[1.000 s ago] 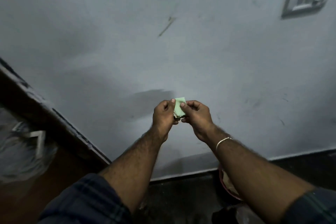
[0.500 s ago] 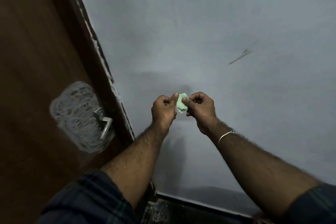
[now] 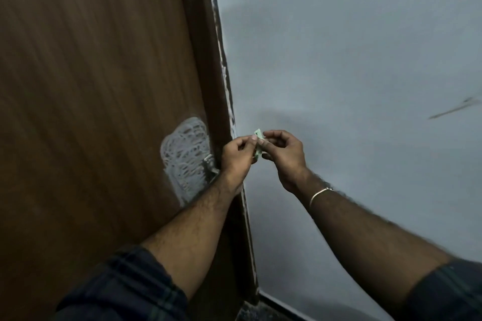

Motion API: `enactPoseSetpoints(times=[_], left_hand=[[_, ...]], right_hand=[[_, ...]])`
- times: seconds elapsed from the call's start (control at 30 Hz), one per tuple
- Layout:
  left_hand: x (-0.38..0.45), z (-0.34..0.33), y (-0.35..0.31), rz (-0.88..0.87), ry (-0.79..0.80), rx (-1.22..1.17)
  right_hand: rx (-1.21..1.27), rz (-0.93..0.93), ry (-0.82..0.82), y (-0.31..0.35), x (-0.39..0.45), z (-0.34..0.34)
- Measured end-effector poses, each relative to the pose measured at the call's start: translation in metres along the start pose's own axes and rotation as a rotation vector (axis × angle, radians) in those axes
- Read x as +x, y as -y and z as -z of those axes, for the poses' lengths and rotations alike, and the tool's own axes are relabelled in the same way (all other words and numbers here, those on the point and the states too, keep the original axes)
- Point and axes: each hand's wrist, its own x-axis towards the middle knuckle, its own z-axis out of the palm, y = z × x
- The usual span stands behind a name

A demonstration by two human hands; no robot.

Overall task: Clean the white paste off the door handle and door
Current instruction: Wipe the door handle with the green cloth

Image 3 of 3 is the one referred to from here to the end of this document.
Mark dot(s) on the brown wooden door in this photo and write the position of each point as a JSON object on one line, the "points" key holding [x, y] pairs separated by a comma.
{"points": [[94, 87]]}

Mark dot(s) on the person's right forearm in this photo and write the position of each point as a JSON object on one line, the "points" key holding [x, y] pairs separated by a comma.
{"points": [[369, 238]]}

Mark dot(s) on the green cleaning cloth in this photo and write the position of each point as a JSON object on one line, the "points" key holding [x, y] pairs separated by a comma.
{"points": [[258, 132]]}

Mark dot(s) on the person's left hand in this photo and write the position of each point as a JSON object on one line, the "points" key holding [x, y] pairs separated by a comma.
{"points": [[237, 162]]}

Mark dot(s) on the person's right hand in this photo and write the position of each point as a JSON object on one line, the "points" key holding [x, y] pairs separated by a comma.
{"points": [[290, 159]]}

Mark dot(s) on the person's left forearm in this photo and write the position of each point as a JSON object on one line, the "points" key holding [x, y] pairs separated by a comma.
{"points": [[196, 226]]}

